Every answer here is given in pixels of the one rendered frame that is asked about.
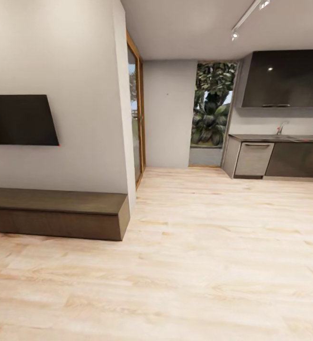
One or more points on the dishwasher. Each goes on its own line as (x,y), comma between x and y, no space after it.
(253,159)

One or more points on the door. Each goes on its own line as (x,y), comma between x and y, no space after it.
(136,91)

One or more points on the fixed window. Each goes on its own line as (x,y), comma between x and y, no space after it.
(214,93)

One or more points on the wall mounted tv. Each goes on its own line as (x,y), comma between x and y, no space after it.
(27,120)

